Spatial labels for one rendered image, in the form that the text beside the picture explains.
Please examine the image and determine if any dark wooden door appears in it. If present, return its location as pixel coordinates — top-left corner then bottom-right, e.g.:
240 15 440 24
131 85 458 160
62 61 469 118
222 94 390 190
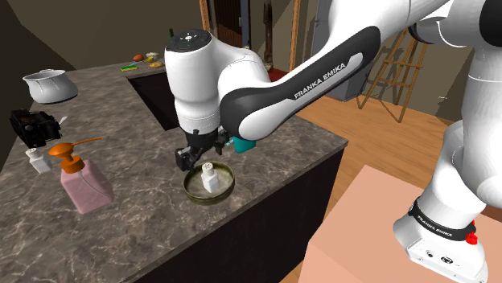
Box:
212 0 252 51

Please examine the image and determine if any pink soap dispenser orange pump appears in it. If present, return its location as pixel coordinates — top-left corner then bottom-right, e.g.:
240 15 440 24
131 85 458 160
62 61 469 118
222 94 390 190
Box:
47 136 116 215

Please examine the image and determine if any teal cup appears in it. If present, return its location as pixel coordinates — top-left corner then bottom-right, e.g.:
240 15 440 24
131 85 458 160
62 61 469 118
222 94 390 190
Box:
232 135 257 154

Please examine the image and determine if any grey cabinet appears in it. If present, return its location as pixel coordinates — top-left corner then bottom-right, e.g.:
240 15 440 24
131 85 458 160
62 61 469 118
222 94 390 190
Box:
311 0 374 103

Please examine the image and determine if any brown floor lamp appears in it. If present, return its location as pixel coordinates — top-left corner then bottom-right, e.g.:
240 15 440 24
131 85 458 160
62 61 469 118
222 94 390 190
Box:
262 0 275 67

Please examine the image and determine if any white pot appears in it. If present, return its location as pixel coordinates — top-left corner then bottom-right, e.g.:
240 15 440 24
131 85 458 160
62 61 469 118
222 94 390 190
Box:
22 68 80 105

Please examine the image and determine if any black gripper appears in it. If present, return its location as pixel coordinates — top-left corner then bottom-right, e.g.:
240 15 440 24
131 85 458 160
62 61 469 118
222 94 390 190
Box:
175 128 234 173

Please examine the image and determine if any black small appliance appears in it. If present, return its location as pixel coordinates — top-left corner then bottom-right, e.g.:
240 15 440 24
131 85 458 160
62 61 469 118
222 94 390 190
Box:
9 108 68 150

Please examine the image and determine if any black sink basin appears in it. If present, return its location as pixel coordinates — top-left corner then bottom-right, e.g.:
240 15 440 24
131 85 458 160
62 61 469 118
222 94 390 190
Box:
125 72 182 132

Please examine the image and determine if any wooden ladder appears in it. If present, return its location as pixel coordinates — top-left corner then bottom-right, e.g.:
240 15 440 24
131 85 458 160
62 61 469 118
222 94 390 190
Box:
355 28 429 124

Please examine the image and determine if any pink robot stand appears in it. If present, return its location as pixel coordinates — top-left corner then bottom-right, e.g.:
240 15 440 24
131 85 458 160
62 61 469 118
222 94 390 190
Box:
298 164 502 283

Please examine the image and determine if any green bowl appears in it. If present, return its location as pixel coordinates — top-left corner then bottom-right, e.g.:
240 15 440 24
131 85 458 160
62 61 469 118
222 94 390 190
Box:
183 161 237 207

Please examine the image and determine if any white shaker bottle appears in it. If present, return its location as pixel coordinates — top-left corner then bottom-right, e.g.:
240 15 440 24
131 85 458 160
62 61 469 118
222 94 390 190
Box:
200 162 220 195
24 147 53 175

